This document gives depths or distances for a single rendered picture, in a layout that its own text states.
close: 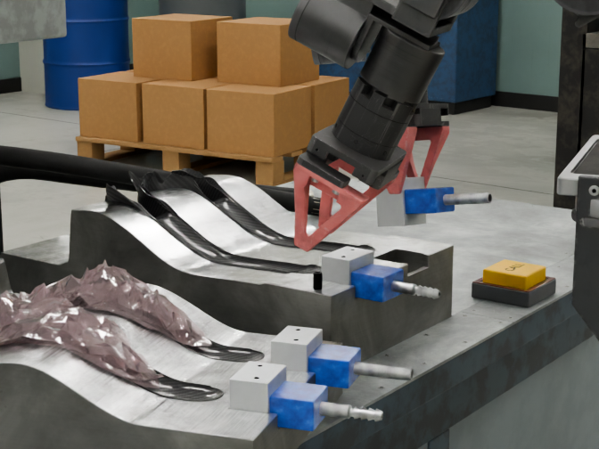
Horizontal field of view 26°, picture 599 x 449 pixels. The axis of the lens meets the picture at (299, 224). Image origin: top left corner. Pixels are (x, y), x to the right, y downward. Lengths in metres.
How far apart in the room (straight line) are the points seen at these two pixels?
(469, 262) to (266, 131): 4.36
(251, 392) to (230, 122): 5.14
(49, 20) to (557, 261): 0.92
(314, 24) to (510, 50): 7.72
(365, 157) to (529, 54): 7.65
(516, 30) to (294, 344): 7.62
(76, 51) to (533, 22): 2.99
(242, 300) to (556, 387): 0.60
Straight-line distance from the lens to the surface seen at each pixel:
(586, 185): 1.19
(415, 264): 1.52
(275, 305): 1.38
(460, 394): 1.59
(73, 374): 1.15
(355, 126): 1.10
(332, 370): 1.22
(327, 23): 1.10
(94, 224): 1.54
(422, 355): 1.44
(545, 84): 8.70
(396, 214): 1.46
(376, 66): 1.09
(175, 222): 1.56
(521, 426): 1.78
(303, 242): 1.13
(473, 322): 1.56
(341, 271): 1.38
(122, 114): 6.63
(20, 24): 2.16
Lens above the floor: 1.27
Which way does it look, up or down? 14 degrees down
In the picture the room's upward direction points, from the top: straight up
